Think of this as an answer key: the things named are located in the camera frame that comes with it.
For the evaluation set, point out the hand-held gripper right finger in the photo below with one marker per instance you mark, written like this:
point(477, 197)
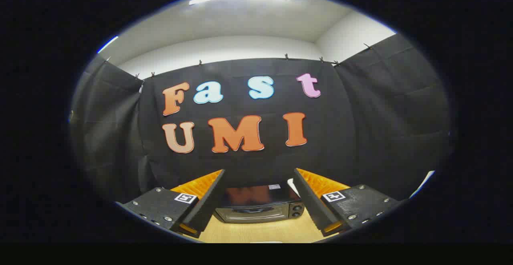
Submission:
point(310, 205)

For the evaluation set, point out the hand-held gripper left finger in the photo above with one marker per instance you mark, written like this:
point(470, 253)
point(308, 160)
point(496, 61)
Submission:
point(208, 205)

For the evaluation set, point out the black toaster oven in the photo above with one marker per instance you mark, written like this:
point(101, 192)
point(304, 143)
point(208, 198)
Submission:
point(256, 213)

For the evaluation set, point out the white pop-up toaster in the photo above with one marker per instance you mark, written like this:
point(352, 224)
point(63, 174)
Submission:
point(293, 186)

